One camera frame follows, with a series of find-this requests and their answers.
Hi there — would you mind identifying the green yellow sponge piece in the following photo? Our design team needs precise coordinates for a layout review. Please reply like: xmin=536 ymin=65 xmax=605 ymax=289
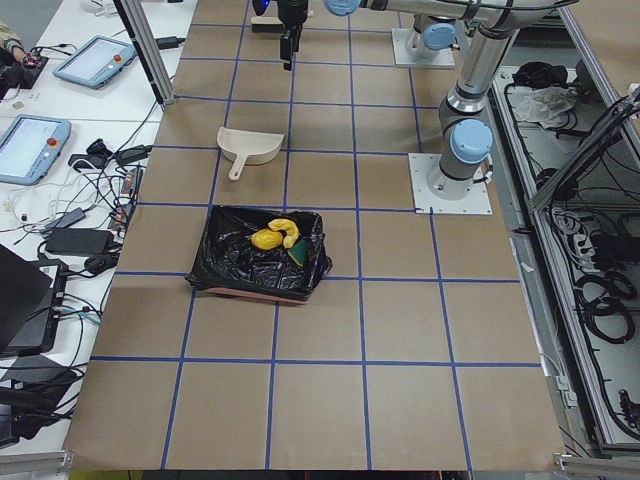
xmin=287 ymin=238 xmax=308 ymax=267

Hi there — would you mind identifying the teach pendant far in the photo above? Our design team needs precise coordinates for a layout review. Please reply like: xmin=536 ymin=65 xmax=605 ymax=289
xmin=53 ymin=35 xmax=137 ymax=89

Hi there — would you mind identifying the black laptop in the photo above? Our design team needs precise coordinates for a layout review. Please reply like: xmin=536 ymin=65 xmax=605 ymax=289
xmin=1 ymin=246 xmax=69 ymax=357

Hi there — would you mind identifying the bin with black bag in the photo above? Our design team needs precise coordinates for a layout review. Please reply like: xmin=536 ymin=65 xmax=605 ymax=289
xmin=186 ymin=205 xmax=332 ymax=303

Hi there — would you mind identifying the beige hand brush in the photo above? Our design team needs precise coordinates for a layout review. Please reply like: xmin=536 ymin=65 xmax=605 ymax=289
xmin=250 ymin=4 xmax=314 ymax=34

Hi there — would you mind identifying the beige dustpan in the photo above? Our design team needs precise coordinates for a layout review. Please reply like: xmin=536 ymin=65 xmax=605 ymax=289
xmin=217 ymin=127 xmax=284 ymax=181

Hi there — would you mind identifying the aluminium frame post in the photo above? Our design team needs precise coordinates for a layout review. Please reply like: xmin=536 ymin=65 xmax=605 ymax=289
xmin=113 ymin=0 xmax=175 ymax=106

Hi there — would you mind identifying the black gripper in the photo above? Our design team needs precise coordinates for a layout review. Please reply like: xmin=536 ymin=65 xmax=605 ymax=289
xmin=276 ymin=0 xmax=309 ymax=71

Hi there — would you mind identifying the teach pendant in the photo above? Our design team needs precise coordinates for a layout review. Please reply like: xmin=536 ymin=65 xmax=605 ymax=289
xmin=53 ymin=35 xmax=137 ymax=89
xmin=1 ymin=114 xmax=71 ymax=185

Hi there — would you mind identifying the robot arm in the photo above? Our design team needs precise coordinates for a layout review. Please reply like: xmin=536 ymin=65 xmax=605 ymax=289
xmin=324 ymin=0 xmax=570 ymax=201
xmin=407 ymin=15 xmax=456 ymax=55

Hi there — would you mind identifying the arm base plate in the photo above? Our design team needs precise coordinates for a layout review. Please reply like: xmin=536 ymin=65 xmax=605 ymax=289
xmin=408 ymin=153 xmax=492 ymax=215
xmin=391 ymin=28 xmax=455 ymax=70

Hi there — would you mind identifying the black power adapter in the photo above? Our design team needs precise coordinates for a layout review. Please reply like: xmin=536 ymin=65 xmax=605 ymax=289
xmin=45 ymin=228 xmax=113 ymax=256

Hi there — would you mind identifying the teach pendant near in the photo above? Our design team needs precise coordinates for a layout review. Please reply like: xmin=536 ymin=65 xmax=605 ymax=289
xmin=1 ymin=114 xmax=71 ymax=185

